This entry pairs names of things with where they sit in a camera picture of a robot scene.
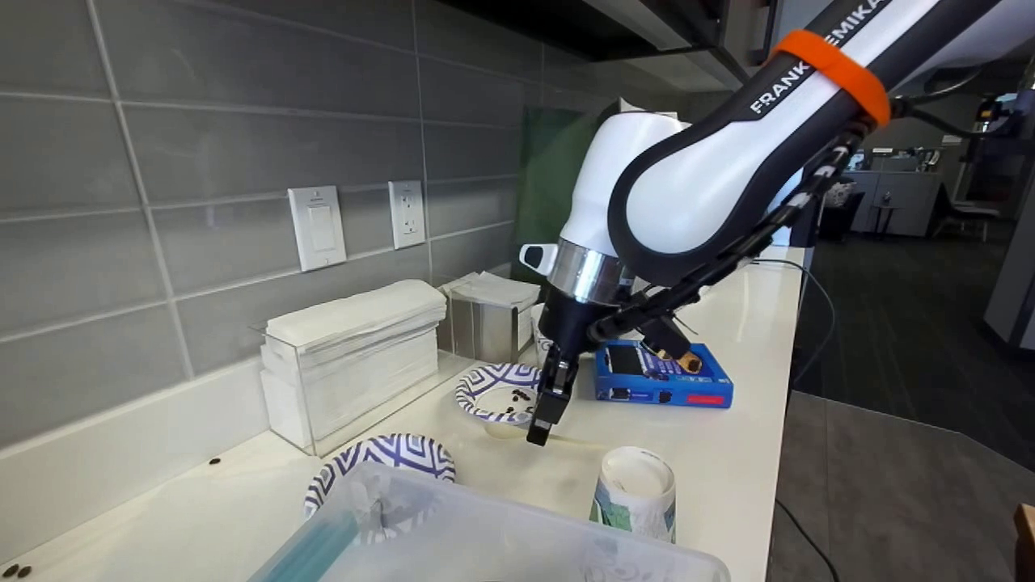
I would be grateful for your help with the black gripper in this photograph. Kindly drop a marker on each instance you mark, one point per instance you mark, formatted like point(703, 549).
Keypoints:
point(566, 329)

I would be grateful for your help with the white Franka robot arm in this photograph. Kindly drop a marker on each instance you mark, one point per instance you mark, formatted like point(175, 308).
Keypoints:
point(690, 181)

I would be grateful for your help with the small white box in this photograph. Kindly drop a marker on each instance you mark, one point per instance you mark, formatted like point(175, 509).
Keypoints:
point(488, 317)

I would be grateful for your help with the paper cup with green print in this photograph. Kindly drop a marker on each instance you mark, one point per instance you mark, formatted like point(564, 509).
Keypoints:
point(635, 495)

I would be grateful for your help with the blue cardboard box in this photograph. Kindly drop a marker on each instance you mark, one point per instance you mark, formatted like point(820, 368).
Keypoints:
point(690, 385)

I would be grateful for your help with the clear plastic bin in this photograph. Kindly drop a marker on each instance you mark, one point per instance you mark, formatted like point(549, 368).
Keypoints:
point(485, 553)

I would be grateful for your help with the white napkin dispenser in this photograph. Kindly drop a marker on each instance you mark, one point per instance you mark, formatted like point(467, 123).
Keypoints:
point(345, 360)

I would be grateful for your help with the large green white paper bag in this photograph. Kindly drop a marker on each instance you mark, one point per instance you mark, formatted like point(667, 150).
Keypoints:
point(550, 181)

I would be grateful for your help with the background office furniture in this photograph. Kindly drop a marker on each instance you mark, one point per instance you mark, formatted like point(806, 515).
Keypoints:
point(908, 196)

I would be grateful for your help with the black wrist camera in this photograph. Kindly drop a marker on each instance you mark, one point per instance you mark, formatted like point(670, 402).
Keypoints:
point(647, 329)

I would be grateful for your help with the white wall outlet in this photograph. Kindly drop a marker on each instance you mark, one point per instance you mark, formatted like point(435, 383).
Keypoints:
point(319, 227)
point(405, 214)

